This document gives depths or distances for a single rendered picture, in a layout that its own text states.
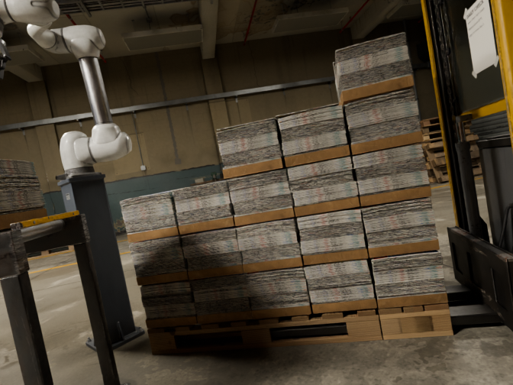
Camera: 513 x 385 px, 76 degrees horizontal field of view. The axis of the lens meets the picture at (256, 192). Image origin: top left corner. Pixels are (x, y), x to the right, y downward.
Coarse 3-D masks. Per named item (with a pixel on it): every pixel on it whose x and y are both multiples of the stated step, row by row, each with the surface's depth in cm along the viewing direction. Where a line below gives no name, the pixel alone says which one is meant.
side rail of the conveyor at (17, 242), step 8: (8, 232) 89; (16, 232) 91; (0, 240) 88; (8, 240) 89; (16, 240) 90; (0, 248) 88; (8, 248) 89; (16, 248) 90; (24, 248) 93; (0, 256) 88; (8, 256) 89; (16, 256) 89; (24, 256) 93; (0, 264) 88; (8, 264) 89; (16, 264) 89; (24, 264) 92; (0, 272) 88; (8, 272) 89; (16, 272) 89
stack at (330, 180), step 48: (192, 192) 160; (240, 192) 155; (288, 192) 150; (336, 192) 145; (192, 240) 162; (240, 240) 156; (288, 240) 151; (336, 240) 147; (144, 288) 171; (192, 288) 164; (240, 288) 160; (288, 288) 154; (336, 288) 149; (192, 336) 181; (336, 336) 153
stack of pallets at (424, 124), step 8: (424, 120) 665; (432, 120) 701; (424, 128) 668; (432, 128) 712; (424, 136) 667; (432, 136) 711; (440, 136) 762; (416, 144) 691; (424, 144) 667; (424, 152) 675; (472, 160) 694; (432, 168) 672; (432, 176) 669
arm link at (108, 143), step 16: (64, 32) 179; (80, 32) 180; (96, 32) 182; (80, 48) 181; (96, 48) 185; (80, 64) 186; (96, 64) 187; (96, 80) 187; (96, 96) 188; (96, 112) 189; (96, 128) 189; (112, 128) 191; (96, 144) 189; (112, 144) 190; (128, 144) 195; (96, 160) 194
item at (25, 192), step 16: (0, 160) 107; (16, 160) 114; (0, 176) 104; (16, 176) 112; (32, 176) 121; (0, 192) 103; (16, 192) 110; (32, 192) 119; (0, 208) 102; (16, 208) 109; (32, 208) 118
